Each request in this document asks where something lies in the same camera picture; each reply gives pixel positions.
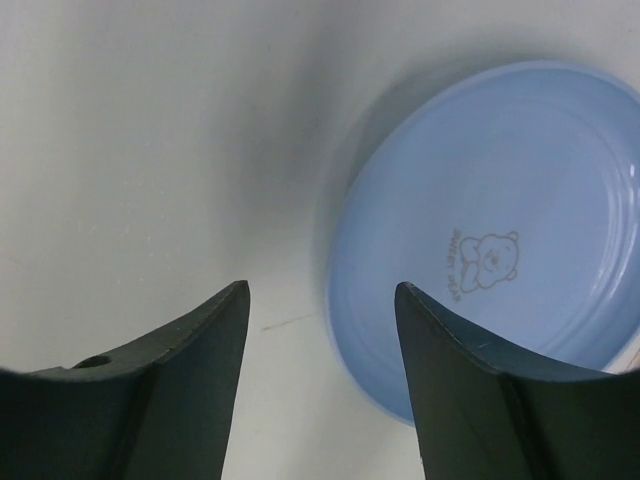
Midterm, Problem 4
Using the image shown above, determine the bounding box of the blue plate with bear print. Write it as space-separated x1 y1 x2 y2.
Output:
326 61 639 424

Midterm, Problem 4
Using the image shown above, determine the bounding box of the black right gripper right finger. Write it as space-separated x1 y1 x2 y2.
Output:
395 282 639 480

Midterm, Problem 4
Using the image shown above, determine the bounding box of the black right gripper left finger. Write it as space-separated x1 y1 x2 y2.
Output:
1 280 249 479

